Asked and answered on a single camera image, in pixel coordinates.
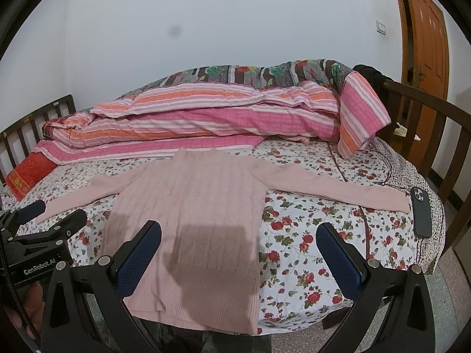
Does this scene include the pink knit sweater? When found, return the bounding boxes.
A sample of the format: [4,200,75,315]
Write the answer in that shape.
[43,150,409,335]

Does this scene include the person's left hand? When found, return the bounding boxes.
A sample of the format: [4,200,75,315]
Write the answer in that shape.
[5,282,45,333]

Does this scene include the red pillow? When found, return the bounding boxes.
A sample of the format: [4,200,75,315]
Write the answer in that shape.
[6,153,57,201]

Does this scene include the dark wooden headboard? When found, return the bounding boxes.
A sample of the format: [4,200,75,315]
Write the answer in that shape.
[1,94,76,186]

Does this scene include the black smartphone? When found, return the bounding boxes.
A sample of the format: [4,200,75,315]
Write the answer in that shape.
[410,187,432,238]

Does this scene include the pink striped quilt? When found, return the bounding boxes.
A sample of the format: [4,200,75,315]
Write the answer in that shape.
[35,59,391,165]

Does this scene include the black garment on footboard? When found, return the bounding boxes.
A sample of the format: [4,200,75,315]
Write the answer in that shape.
[353,65,391,95]

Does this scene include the orange wooden door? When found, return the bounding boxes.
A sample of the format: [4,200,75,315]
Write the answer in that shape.
[389,0,450,101]

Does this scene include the white wall switch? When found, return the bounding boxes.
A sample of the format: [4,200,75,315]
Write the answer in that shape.
[376,21,387,36]

